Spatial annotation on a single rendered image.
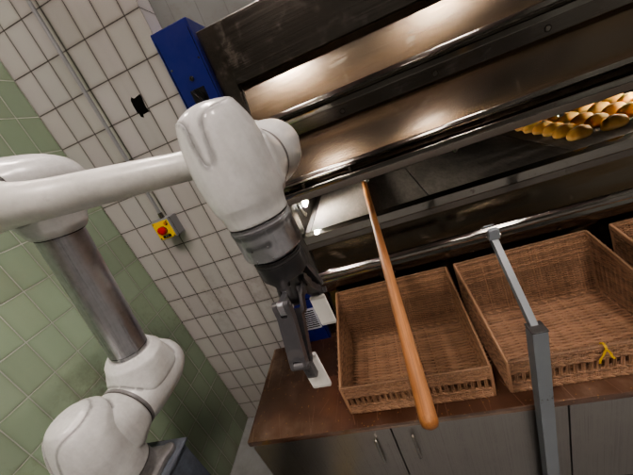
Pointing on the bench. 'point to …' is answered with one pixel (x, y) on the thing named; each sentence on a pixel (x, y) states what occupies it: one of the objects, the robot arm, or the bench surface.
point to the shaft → (427, 414)
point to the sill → (478, 187)
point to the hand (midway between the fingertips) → (324, 346)
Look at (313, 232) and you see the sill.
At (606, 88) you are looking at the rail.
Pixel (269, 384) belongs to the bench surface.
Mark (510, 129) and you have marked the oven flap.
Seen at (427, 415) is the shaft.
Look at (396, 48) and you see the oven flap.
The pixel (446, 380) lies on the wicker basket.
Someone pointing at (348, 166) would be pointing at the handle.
